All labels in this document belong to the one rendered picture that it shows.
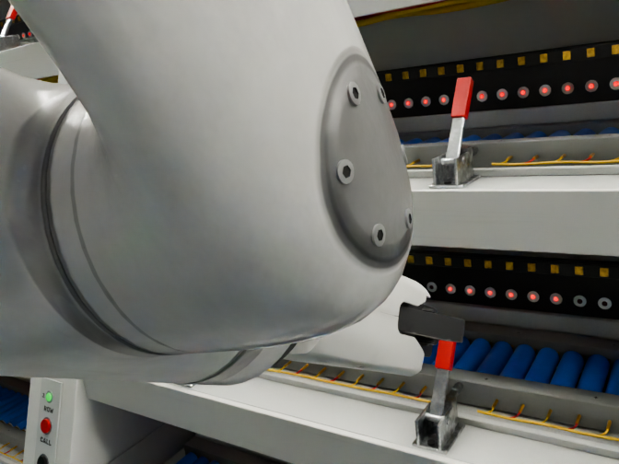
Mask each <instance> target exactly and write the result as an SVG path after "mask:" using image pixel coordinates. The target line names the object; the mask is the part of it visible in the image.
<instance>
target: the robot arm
mask: <svg viewBox="0 0 619 464"><path fill-rule="evenodd" d="M8 2H9V3H10V4H11V6H12V7H14V9H15V10H16V11H17V13H18V14H19V15H20V17H21V18H22V19H23V21H24V22H25V23H26V25H27V26H28V27H29V29H30V31H31V32H32V33H33V35H34V36H35V37H36V39H37V40H38V42H39V43H40V44H41V46H42V47H43V49H44V50H45V51H46V52H47V53H48V55H49V56H50V57H51V59H52V60H53V62H54V63H55V65H56V66H57V67H58V69H59V70H60V72H61V73H62V75H63V76H64V78H65V80H66V81H67V83H68V84H56V83H51V82H45V81H41V80H37V79H33V78H29V77H25V76H23V75H18V74H15V73H12V72H10V71H8V70H6V69H4V68H2V67H0V376H5V377H47V378H68V379H90V380H111V381H133V382H154V383H175V384H196V385H217V386H231V385H236V384H239V383H244V382H246V381H248V380H251V379H253V378H255V377H257V376H259V375H260V374H262V373H263V372H264V371H266V370H267V369H269V368H270V367H272V366H274V365H276V364H277V363H279V362H280V361H281V360H283V359H286V360H291V361H298V362H304V363H312V364H318V365H331V366H339V367H346V368H354V369H361V370H368V371H376V372H382V373H389V374H395V375H401V376H408V377H411V376H413V375H415V374H417V373H418V372H419V371H421V369H422V364H423V360H424V357H430V356H431V354H432V349H433V345H437V344H438V340H442V341H449V342H463V334H464V326H465V320H464V319H457V318H453V317H449V316H444V315H439V314H437V310H436V309H435V308H433V307H430V306H427V305H424V304H422V303H426V299H427V298H430V294H429V293H428V292H427V290H426V289H425V288H424V287H423V286H422V285H421V284H419V283H418V282H416V281H414V280H412V279H409V278H407V277H405V276H403V270H404V267H405V264H406V261H407V258H408V255H409V251H410V248H411V245H412V238H413V196H412V190H411V185H410V180H409V176H408V171H407V167H406V164H407V162H408V161H407V156H406V153H405V149H404V146H403V145H401V141H400V137H399V135H398V132H397V129H396V126H395V123H394V120H393V118H392V116H391V111H390V108H389V105H388V102H387V99H386V96H385V92H384V90H383V88H382V86H381V84H380V81H379V78H378V76H377V73H376V71H375V68H374V66H373V63H372V62H371V59H370V57H369V54H368V50H367V48H366V45H365V43H364V41H363V39H362V36H361V34H360V31H359V29H358V27H357V24H356V21H355V19H354V16H353V14H352V11H351V9H350V6H349V4H348V2H347V0H8Z"/></svg>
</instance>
